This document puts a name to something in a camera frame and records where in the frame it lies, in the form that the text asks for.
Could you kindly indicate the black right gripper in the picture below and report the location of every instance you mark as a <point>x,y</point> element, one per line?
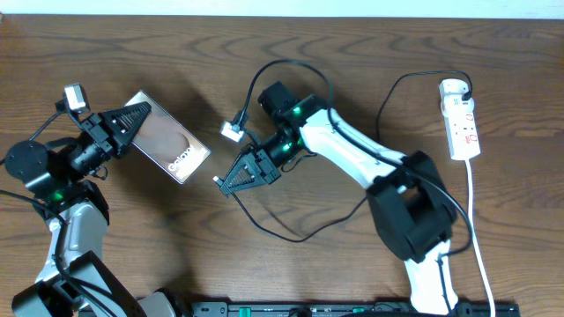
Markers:
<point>259,176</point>

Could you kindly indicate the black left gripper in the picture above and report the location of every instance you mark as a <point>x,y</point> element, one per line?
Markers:
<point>106,135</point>

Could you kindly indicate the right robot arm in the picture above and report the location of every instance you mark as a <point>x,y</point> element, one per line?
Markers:
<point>409,204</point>

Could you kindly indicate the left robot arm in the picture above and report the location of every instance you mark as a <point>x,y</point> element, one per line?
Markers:
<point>74,279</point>

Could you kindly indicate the white USB charger adapter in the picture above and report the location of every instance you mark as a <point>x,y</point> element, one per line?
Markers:
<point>453,86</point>

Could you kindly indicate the white power strip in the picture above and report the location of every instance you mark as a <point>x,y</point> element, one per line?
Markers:
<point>460,125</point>

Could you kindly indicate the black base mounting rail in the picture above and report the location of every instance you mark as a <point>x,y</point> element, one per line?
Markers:
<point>379,308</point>

